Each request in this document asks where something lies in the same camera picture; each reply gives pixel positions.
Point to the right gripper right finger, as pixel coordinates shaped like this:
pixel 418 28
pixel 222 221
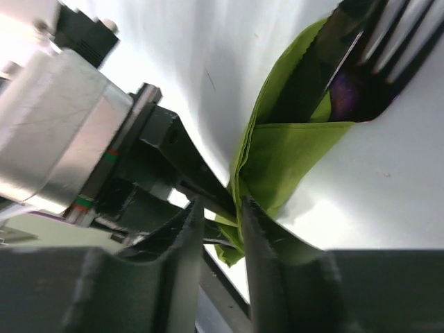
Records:
pixel 295 287

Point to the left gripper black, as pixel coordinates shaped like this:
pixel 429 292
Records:
pixel 64 125

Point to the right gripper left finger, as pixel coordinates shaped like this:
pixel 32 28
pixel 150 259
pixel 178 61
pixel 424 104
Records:
pixel 149 287

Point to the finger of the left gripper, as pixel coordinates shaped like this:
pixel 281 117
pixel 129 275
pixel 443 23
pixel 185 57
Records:
pixel 175 152
pixel 126 207

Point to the green paper napkin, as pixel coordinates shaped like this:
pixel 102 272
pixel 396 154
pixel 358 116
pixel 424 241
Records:
pixel 271 159

